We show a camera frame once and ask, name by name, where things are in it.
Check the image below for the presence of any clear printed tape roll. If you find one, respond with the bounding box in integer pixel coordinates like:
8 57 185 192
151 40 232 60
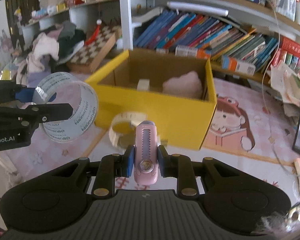
32 72 98 142

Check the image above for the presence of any small white paper roll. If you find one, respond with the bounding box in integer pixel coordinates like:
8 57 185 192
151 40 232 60
137 79 150 91

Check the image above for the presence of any row of books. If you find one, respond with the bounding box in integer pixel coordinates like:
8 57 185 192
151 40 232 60
133 8 300 77

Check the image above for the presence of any yellow cardboard box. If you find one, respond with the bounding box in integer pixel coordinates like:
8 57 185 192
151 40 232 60
86 49 217 150

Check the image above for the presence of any cream wrist watch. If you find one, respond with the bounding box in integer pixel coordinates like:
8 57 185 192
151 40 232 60
109 112 147 150

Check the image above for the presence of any wooden chess board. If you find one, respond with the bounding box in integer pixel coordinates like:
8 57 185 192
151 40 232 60
67 25 122 74

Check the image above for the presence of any pile of clothes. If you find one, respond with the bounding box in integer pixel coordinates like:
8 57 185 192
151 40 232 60
15 21 87 87

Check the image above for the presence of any pink utility knife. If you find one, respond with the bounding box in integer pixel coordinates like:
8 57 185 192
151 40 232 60
134 120 158 185

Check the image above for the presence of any pile of papers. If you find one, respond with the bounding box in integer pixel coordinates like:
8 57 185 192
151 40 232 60
270 61 300 126

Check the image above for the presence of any red hanging ornament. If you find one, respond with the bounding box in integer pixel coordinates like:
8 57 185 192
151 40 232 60
85 19 102 46

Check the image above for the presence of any pink plush toy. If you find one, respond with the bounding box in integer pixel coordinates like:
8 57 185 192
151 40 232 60
162 71 203 99

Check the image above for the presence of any white shelf post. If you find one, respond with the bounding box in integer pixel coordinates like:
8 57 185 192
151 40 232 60
120 0 133 50

